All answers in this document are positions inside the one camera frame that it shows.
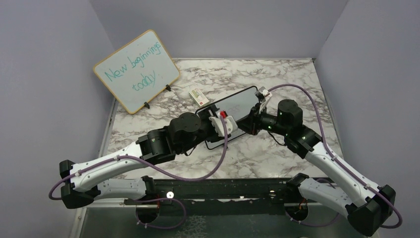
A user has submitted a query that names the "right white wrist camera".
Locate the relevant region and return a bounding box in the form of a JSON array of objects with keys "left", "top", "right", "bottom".
[{"left": 255, "top": 87, "right": 272, "bottom": 114}]

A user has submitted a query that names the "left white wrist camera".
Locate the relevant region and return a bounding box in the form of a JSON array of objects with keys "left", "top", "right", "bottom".
[{"left": 209, "top": 111, "right": 238, "bottom": 137}]

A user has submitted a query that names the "small green white box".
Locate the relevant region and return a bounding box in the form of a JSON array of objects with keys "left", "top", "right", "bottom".
[{"left": 189, "top": 88, "right": 210, "bottom": 108}]

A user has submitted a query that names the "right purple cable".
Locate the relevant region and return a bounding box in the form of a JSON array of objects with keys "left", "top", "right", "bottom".
[{"left": 262, "top": 83, "right": 403, "bottom": 230}]

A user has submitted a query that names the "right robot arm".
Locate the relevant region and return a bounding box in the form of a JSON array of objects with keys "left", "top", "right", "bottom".
[{"left": 236, "top": 99, "right": 396, "bottom": 237}]

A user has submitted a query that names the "purple cable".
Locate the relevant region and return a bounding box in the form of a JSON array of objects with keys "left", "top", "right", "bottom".
[
  {"left": 48, "top": 113, "right": 229, "bottom": 230},
  {"left": 262, "top": 83, "right": 403, "bottom": 230}
]

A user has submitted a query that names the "black metal base rail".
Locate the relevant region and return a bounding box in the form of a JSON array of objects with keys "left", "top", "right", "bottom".
[{"left": 90, "top": 177, "right": 355, "bottom": 218}]

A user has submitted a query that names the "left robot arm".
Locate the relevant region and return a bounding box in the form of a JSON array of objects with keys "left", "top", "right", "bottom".
[{"left": 60, "top": 111, "right": 238, "bottom": 209}]

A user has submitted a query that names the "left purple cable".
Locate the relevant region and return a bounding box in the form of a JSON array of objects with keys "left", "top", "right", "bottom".
[{"left": 48, "top": 113, "right": 229, "bottom": 230}]

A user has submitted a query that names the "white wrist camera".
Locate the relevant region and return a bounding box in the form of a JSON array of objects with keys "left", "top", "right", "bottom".
[
  {"left": 255, "top": 87, "right": 272, "bottom": 114},
  {"left": 209, "top": 111, "right": 238, "bottom": 137}
]

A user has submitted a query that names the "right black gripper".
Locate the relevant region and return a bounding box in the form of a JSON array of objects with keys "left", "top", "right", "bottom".
[{"left": 235, "top": 103, "right": 290, "bottom": 136}]

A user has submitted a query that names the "black-framed whiteboard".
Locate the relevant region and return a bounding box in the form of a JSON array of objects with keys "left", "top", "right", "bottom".
[{"left": 195, "top": 86, "right": 259, "bottom": 150}]

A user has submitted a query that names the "wood-framed whiteboard with writing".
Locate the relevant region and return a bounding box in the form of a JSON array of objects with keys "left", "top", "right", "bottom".
[{"left": 93, "top": 30, "right": 181, "bottom": 114}]

